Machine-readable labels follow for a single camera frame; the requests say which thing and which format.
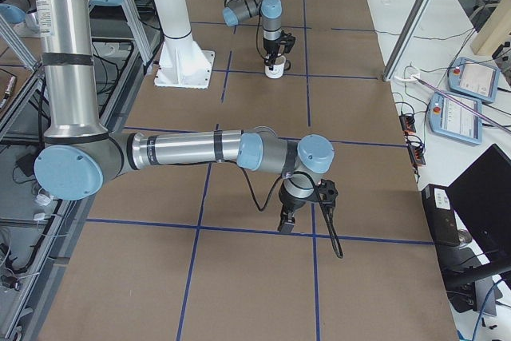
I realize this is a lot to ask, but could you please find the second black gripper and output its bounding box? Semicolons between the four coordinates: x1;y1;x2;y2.
277;184;315;233

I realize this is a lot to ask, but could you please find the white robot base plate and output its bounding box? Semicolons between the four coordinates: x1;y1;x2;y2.
154;36;216;89

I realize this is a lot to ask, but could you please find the black box device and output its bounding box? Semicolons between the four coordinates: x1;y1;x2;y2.
422;184;460;247

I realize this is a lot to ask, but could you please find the black laptop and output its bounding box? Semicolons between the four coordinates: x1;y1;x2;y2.
444;144;510;290

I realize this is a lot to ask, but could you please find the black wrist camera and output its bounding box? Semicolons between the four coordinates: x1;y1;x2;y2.
279;30;296;54

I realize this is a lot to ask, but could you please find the white smiley mug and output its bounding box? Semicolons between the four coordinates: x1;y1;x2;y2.
264;55;291;79

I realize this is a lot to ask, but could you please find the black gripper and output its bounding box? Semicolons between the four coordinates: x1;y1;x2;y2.
263;38;282;70

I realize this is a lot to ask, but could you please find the grey aluminium post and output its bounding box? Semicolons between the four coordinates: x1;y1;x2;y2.
382;0;431;81

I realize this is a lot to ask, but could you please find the teach pendant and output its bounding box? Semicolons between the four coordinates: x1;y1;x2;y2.
427;93;482;145
448;57;501;103

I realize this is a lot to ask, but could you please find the aluminium frame rail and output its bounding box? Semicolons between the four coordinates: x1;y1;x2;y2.
0;0;160;341

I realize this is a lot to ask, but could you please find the far teach pendant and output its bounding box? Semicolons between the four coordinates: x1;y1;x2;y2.
448;57;501;103

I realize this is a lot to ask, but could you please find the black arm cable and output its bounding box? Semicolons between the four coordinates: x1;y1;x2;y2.
239;165;344;259

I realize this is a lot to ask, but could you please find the near teach pendant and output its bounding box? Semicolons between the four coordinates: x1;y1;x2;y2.
427;93;482;145

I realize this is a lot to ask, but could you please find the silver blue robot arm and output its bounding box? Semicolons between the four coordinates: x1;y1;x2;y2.
222;0;285;65

